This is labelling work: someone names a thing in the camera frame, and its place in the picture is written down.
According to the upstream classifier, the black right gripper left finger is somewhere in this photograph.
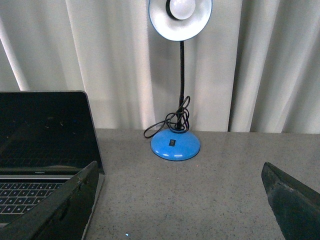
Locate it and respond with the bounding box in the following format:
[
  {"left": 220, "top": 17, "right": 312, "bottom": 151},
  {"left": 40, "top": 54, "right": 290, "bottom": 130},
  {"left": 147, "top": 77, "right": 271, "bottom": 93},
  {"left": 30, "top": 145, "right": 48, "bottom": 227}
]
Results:
[{"left": 0, "top": 161, "right": 99, "bottom": 240}]

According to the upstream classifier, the blue gooseneck desk lamp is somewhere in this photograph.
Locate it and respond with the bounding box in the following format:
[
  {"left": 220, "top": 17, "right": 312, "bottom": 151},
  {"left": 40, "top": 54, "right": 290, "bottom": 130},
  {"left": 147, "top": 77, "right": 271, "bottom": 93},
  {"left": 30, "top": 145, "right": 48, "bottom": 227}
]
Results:
[{"left": 148, "top": 0, "right": 213, "bottom": 161}]

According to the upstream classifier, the black lamp power cable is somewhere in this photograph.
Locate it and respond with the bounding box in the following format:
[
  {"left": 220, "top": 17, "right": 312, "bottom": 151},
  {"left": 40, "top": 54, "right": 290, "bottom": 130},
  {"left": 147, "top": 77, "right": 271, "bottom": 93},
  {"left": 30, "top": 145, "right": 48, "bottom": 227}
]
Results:
[{"left": 143, "top": 95, "right": 191, "bottom": 139}]

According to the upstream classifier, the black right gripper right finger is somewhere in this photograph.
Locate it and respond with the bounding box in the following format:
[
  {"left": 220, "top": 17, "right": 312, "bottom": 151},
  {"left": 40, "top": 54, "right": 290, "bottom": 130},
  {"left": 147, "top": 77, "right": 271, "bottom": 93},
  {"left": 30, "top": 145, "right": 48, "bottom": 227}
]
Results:
[{"left": 261, "top": 162, "right": 320, "bottom": 240}]

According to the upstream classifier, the silver grey laptop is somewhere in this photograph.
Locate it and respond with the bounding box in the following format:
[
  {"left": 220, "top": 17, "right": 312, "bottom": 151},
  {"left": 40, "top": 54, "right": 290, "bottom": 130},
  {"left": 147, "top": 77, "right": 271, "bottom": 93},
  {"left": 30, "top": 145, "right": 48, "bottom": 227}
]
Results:
[{"left": 0, "top": 91, "right": 105, "bottom": 240}]

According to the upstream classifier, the white pleated curtain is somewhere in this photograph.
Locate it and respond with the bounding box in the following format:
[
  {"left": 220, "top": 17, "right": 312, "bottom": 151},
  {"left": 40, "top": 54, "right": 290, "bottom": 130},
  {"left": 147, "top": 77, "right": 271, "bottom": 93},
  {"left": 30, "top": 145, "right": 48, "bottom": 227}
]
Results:
[{"left": 0, "top": 0, "right": 320, "bottom": 134}]

